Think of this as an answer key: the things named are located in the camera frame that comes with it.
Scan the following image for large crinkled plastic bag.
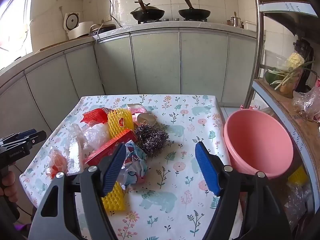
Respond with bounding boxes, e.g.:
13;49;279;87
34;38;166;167
285;182;312;225

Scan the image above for crinkled clear food bag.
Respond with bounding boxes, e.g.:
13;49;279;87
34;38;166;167
292;86;320;122

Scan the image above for dark electric cooker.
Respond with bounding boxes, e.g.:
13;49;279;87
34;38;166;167
90;24;117;36

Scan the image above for black wok with lid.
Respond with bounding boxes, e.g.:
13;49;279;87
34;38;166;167
130;0;165;22

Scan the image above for yellow foam fruit net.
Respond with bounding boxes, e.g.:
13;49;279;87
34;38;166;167
107;108;133;139
101;181;126;212

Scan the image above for yellow packet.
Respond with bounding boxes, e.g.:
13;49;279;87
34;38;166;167
287;166;308;187

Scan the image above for black blender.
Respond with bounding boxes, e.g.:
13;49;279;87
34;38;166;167
294;39;315;93

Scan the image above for white foam piece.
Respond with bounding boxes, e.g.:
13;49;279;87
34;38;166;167
67;124;87;175

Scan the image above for metal shelf rack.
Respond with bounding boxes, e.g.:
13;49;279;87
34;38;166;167
244;0;320;240

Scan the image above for black frying pan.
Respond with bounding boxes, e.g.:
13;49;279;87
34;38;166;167
178;0;211;20

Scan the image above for white container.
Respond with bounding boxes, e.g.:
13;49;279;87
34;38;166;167
244;21;258;32

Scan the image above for person's purple clothing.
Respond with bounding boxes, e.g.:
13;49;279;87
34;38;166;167
14;224;32;233

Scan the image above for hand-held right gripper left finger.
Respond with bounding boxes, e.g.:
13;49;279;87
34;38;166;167
27;142;128;240

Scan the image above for green kitchen counter cabinets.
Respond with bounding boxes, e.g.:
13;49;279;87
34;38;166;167
0;21;258;140

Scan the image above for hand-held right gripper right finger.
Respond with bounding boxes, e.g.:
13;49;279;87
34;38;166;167
194;141;293;240

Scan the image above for person's left hand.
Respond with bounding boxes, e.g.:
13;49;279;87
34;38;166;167
0;171;19;204

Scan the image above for cardboard shelf liner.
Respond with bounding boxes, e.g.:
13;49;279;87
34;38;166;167
255;79;320;155

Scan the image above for gas stove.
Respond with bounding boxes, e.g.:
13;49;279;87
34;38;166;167
137;17;209;25

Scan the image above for pink white plastic bag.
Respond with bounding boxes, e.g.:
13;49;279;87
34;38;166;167
250;99;263;111

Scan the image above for white rice cooker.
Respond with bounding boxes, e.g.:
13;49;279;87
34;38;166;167
62;12;94;40

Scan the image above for blue white wrapper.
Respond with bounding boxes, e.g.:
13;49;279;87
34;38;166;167
117;140;148;190

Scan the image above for clear vegetable container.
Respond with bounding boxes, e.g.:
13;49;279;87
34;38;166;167
264;49;304;98

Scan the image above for long red carton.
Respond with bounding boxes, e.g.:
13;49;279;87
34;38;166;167
84;129;138;167

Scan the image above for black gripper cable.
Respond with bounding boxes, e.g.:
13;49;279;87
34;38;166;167
15;204;35;218

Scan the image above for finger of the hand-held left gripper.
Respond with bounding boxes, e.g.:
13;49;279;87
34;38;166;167
5;130;47;150
0;129;38;143

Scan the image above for crushed paper cup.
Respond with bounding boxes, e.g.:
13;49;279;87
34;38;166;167
135;112;157;126

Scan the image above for pink plastic bucket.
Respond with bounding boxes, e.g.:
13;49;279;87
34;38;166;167
223;109;294;179

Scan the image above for pink white packet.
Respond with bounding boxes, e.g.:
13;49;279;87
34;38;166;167
127;104;148;120

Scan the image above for red plastic wrapper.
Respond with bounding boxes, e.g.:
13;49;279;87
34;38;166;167
80;107;110;125

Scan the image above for cauliflower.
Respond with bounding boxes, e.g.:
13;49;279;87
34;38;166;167
286;52;305;69

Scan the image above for steel wool scrubber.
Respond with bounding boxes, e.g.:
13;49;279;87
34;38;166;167
134;123;170;158

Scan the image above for floral bear print tablecloth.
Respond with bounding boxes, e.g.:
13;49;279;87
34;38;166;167
19;94;244;240

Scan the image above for window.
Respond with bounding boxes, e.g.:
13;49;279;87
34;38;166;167
0;0;33;73

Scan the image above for metal kettle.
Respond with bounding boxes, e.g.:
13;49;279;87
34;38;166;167
227;11;244;28

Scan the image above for orange print wrapper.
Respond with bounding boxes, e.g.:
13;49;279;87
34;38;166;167
46;146;69;179

